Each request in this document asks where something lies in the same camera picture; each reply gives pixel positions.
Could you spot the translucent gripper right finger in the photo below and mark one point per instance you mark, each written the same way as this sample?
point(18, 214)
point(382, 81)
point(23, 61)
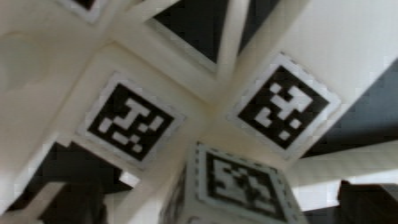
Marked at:
point(391, 189)

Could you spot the translucent gripper left finger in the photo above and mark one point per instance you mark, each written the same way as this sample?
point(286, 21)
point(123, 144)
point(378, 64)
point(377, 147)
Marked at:
point(25, 216)

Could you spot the white tagged cube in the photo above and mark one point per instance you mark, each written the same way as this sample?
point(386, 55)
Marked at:
point(229, 191)

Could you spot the white chair back part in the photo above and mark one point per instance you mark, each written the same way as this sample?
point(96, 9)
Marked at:
point(135, 75)

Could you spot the white front fence rail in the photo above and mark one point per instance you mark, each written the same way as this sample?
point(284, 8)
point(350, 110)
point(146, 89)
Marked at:
point(364, 165)

